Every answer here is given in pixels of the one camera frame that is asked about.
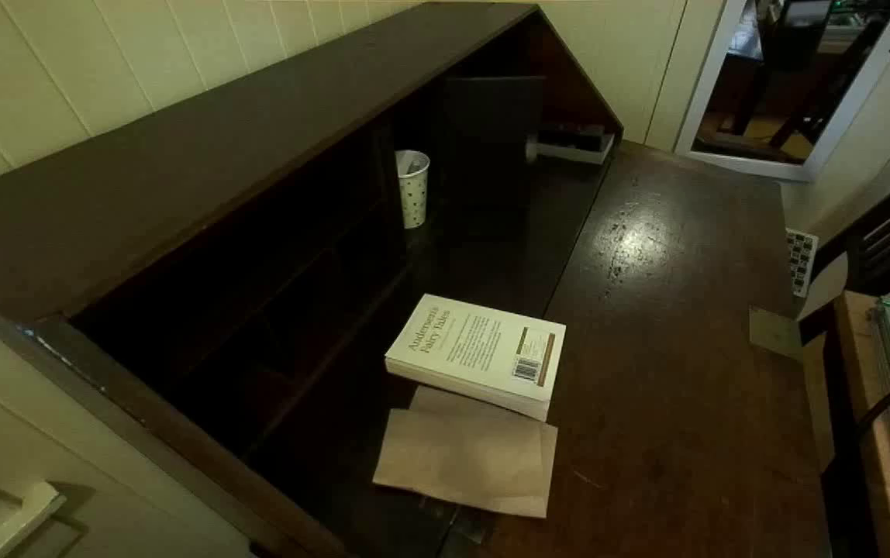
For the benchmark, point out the small paper note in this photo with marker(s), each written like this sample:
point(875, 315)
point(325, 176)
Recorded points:
point(773, 334)

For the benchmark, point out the white patterned paper cup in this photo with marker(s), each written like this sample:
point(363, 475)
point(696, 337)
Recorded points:
point(413, 186)

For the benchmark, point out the dark wooden desk hutch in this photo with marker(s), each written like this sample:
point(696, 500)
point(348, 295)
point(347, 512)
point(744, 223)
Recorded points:
point(223, 280)

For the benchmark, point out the white framed doorway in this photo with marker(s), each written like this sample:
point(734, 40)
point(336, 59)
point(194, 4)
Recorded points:
point(783, 83)

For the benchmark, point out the dark hardcover book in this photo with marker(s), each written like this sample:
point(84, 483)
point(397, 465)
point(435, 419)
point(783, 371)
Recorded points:
point(588, 145)

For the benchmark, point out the white perforated bracket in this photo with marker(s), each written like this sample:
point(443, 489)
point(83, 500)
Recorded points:
point(802, 256)

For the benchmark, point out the white paperback book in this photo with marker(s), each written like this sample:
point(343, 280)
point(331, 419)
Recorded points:
point(478, 353)

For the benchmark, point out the dark wooden chair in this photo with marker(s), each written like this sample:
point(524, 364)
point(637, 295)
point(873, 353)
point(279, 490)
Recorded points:
point(880, 249)

